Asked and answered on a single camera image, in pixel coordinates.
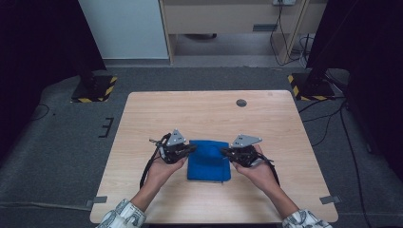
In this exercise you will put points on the dark curtain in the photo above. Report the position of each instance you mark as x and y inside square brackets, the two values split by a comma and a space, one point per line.
[370, 47]
[38, 47]

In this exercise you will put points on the person's left hand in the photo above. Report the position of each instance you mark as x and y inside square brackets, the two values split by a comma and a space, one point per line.
[163, 174]

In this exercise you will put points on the light wooden desk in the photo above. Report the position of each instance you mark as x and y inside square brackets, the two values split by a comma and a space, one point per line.
[221, 17]

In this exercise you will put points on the blue cloth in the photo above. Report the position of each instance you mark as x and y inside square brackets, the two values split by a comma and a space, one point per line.
[207, 164]

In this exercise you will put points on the black yellow striped stand base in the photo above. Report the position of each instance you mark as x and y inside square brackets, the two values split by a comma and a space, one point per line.
[316, 90]
[101, 90]

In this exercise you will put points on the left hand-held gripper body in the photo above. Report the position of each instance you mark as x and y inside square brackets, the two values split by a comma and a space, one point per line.
[174, 150]

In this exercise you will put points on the white power strip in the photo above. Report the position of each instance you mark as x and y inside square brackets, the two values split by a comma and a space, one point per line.
[285, 2]

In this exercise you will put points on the person's right hand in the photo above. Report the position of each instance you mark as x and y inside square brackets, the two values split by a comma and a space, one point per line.
[259, 175]

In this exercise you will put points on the grey tape piece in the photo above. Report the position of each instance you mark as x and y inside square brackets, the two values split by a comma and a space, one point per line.
[329, 199]
[99, 199]

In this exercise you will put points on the white panel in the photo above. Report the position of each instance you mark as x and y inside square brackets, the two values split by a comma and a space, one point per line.
[123, 28]

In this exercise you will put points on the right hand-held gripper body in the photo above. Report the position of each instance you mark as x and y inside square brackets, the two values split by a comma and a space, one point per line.
[245, 153]

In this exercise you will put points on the grey round table grommet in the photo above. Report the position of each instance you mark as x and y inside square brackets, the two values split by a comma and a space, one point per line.
[241, 103]

